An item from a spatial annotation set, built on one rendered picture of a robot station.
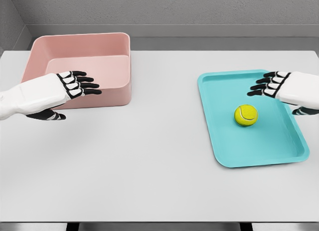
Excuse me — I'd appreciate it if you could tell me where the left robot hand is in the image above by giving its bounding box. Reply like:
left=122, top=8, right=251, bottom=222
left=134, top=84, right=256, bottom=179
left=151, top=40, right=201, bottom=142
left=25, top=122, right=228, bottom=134
left=17, top=70, right=102, bottom=121

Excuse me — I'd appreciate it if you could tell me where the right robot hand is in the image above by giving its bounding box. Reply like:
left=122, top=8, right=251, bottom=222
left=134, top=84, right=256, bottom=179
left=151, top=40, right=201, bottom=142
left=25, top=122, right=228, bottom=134
left=247, top=71, right=319, bottom=116

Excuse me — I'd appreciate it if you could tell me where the pink plastic basket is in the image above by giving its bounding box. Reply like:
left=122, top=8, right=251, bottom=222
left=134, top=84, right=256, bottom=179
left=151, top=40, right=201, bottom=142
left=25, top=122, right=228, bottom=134
left=20, top=32, right=132, bottom=110

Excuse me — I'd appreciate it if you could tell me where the yellow tennis ball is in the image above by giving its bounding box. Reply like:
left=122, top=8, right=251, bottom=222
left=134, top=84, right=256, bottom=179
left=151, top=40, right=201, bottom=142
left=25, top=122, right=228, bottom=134
left=234, top=104, right=258, bottom=127

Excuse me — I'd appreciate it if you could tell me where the blue plastic tray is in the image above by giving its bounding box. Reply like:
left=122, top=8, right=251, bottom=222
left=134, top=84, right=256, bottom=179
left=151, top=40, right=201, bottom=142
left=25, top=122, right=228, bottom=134
left=197, top=69, right=310, bottom=169

